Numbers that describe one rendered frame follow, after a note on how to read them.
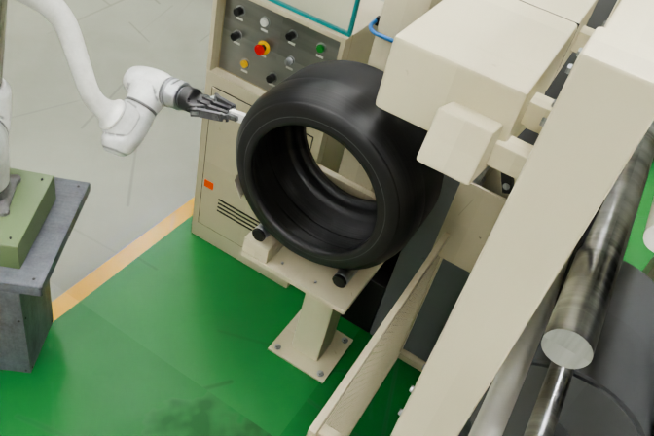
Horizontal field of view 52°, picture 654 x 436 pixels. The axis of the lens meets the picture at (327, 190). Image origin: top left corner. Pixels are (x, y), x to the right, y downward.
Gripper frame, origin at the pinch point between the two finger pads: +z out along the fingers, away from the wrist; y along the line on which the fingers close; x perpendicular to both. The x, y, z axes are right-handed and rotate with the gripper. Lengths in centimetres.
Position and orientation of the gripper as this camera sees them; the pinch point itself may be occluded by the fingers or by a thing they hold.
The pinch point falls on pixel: (240, 117)
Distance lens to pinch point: 193.2
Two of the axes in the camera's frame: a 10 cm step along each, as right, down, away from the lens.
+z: 8.7, 3.4, -3.6
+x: -0.7, 8.1, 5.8
